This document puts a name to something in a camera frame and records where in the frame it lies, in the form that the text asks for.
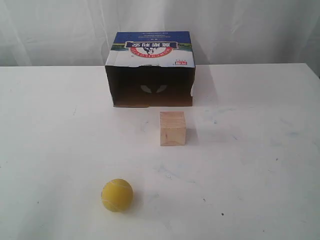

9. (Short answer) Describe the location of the yellow tennis ball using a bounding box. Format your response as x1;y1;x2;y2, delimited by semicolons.
101;178;134;213

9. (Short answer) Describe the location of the white backdrop curtain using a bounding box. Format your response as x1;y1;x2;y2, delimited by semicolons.
0;0;320;66

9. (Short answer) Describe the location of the wooden cube block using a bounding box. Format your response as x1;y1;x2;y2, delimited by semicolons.
160;111;187;147

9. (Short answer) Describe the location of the printed cardboard box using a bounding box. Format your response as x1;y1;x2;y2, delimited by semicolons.
105;31;196;108

